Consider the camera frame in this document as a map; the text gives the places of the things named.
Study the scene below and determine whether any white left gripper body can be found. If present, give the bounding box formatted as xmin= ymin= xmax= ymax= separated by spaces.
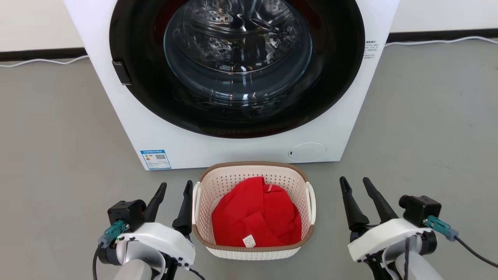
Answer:
xmin=117 ymin=222 xmax=196 ymax=267

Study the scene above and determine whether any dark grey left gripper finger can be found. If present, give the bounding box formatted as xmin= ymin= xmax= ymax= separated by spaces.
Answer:
xmin=145 ymin=182 xmax=168 ymax=223
xmin=172 ymin=180 xmax=194 ymax=236

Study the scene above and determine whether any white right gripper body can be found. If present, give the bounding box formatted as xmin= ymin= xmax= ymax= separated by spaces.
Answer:
xmin=347 ymin=218 xmax=434 ymax=262

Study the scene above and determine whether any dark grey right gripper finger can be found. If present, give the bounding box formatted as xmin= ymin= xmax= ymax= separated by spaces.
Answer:
xmin=363 ymin=177 xmax=399 ymax=224
xmin=339 ymin=176 xmax=370 ymax=232

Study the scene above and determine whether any white brown-rimmed laundry basket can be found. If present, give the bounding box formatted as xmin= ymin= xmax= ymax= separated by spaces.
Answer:
xmin=192 ymin=161 xmax=316 ymax=261

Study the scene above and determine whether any blue energy label sticker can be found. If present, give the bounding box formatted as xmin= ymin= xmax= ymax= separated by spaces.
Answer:
xmin=140 ymin=150 xmax=172 ymax=170

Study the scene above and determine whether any red garment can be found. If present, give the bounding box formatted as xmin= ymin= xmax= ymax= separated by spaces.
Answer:
xmin=211 ymin=177 xmax=302 ymax=248

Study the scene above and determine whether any round white filter cover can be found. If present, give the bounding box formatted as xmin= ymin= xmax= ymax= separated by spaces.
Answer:
xmin=288 ymin=142 xmax=327 ymax=163

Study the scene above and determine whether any white front-load washing machine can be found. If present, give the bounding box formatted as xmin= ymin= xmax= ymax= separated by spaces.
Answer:
xmin=64 ymin=0 xmax=400 ymax=171

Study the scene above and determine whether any black round glass washer door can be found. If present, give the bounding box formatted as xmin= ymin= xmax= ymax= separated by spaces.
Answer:
xmin=109 ymin=0 xmax=365 ymax=139

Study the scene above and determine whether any small printed text sticker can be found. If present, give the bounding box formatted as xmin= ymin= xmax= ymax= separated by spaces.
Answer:
xmin=364 ymin=39 xmax=378 ymax=59

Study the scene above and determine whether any green left camera cable plug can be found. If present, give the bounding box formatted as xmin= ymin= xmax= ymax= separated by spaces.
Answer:
xmin=97 ymin=220 xmax=127 ymax=248

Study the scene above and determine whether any green camera cable plug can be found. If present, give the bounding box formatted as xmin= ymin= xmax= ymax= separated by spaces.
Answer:
xmin=423 ymin=215 xmax=459 ymax=241
xmin=97 ymin=220 xmax=127 ymax=248

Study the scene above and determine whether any green right camera cable plug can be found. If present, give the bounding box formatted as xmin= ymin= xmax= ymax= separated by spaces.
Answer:
xmin=423 ymin=215 xmax=459 ymax=241

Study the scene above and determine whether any black left camera cable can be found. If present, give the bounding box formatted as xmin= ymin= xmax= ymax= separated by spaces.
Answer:
xmin=92 ymin=245 xmax=102 ymax=280

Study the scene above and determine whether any black washer door handle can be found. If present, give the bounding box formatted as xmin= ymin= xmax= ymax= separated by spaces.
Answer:
xmin=112 ymin=59 xmax=132 ymax=86

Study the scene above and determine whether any white power cable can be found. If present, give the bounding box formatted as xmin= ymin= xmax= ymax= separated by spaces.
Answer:
xmin=384 ymin=36 xmax=498 ymax=47
xmin=0 ymin=55 xmax=89 ymax=68

